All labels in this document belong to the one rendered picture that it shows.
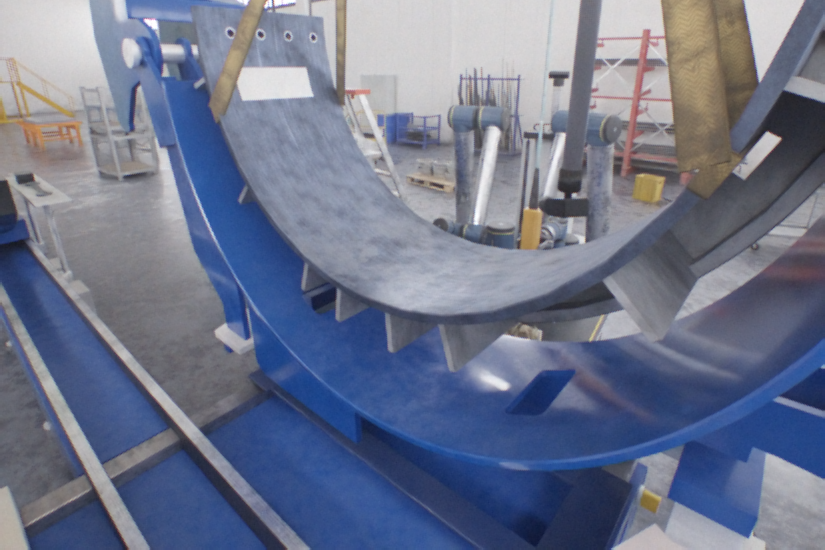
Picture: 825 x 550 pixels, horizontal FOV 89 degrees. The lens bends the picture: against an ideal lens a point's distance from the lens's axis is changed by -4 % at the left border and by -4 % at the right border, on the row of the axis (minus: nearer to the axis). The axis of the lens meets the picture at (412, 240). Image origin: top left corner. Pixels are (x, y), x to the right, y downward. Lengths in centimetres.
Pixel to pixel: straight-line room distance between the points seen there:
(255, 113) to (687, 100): 175
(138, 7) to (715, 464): 300
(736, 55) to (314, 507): 205
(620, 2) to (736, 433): 1131
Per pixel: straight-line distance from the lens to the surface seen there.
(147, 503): 222
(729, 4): 153
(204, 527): 205
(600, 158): 257
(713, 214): 142
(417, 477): 191
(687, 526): 174
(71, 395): 290
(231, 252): 220
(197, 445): 213
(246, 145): 209
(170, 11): 270
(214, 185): 232
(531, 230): 223
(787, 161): 139
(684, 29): 100
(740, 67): 155
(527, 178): 323
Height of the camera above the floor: 212
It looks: 21 degrees down
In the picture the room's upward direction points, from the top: straight up
